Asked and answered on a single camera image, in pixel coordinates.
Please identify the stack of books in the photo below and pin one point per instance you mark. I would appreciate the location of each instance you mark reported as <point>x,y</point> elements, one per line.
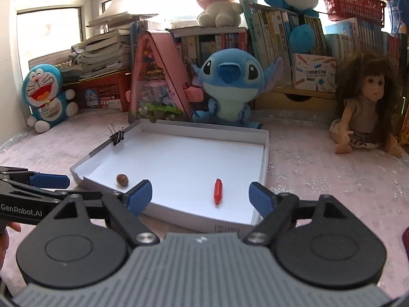
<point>112,50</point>

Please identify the small brown acorn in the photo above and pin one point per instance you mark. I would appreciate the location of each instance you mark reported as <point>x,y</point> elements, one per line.
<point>122,180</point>

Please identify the red wire basket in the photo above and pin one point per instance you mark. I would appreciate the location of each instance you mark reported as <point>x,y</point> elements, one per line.
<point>371,11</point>

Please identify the Stitch plush toy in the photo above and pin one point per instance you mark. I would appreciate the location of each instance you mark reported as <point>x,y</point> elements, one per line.
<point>232,78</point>

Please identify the small black binder clip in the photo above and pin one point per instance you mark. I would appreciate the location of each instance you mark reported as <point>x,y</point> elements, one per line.
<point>116,136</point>

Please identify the row of books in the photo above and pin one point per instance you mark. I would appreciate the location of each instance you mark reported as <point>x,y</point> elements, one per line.
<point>267,37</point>

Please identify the Doraemon plush toy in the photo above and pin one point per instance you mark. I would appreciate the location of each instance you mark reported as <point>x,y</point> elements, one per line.
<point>49,104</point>

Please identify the white patterned cardboard box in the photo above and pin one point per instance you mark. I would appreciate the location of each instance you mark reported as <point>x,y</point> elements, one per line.
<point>314,73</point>

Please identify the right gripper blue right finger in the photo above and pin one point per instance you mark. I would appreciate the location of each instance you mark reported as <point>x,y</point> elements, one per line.
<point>276,211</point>

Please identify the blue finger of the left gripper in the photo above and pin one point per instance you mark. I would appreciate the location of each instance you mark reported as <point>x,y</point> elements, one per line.
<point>48,181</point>

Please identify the red plastic crate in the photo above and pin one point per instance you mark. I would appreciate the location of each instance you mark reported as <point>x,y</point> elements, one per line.
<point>105,92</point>

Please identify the white cardboard box tray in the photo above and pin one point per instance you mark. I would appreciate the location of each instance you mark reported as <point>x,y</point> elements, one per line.
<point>182,162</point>

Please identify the brown haired doll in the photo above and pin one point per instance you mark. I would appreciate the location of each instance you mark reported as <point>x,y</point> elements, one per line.
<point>366,99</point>

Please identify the person left hand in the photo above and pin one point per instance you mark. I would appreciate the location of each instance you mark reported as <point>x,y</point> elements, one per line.
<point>5,241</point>

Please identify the pink triangular dollhouse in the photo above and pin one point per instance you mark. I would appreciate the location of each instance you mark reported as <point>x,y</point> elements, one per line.
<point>161,87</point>

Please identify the red crayon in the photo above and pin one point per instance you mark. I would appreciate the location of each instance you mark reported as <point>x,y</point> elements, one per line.
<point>218,191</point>

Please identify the pink bunny plush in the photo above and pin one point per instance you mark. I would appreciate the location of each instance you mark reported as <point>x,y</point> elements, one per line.
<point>219,13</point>

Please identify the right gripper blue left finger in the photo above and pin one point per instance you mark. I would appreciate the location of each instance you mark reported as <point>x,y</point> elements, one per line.
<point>123,211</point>

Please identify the wooden drawer shelf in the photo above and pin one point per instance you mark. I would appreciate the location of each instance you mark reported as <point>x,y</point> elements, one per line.
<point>292,99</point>

